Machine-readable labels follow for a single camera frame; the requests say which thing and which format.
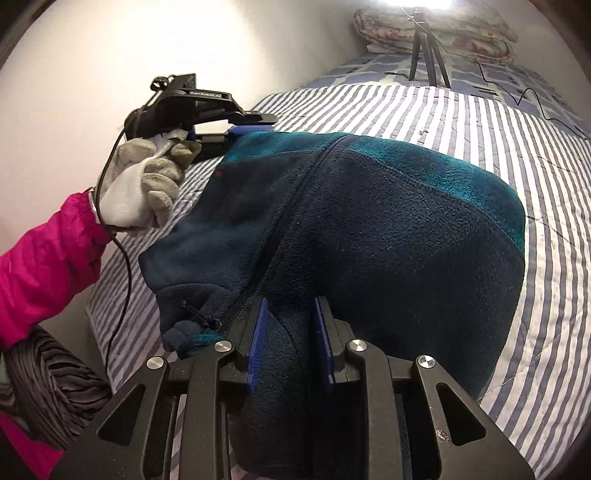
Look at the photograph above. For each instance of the black tripod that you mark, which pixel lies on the black tripod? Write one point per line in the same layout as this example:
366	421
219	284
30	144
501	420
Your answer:
431	50

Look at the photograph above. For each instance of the teal plaid fleece jacket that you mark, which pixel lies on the teal plaid fleece jacket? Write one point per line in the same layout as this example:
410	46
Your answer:
392	240

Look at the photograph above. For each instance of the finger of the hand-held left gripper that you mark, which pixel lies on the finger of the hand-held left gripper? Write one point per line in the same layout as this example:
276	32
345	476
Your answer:
258	118
212	141

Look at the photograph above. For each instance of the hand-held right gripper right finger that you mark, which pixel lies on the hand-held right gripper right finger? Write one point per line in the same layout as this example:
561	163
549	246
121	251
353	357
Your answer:
323	341

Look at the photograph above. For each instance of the blue white striped bed cover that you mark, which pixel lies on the blue white striped bed cover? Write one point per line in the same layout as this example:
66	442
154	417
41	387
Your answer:
461	134

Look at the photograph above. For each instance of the grey striped cloth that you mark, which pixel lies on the grey striped cloth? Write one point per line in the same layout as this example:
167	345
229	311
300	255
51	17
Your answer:
51	383

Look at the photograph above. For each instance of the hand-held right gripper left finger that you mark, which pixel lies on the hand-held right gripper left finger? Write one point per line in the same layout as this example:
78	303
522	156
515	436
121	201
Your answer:
258	341

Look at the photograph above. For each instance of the pink jacket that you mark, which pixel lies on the pink jacket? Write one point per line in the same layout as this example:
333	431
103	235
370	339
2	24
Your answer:
23	452

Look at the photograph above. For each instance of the blue patchwork bed sheet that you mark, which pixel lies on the blue patchwork bed sheet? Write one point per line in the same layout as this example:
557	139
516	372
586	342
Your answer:
369	69

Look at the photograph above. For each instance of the folded floral quilt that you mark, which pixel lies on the folded floral quilt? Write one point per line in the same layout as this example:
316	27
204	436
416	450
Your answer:
471	32

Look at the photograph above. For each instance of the person's left hand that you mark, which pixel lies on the person's left hand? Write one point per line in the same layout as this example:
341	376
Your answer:
134	184

